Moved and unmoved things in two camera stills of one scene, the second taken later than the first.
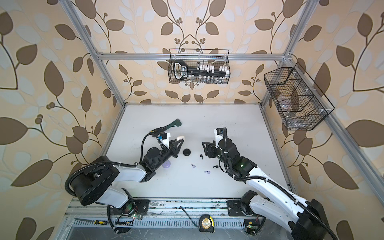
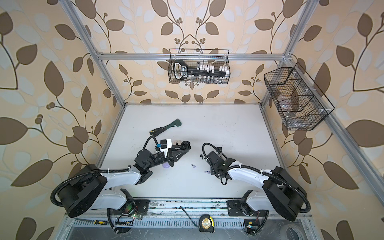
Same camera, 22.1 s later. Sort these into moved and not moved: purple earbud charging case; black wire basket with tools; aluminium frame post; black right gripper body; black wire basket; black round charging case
Moved: black right gripper body; black round charging case
Not moved: black wire basket with tools; black wire basket; purple earbud charging case; aluminium frame post
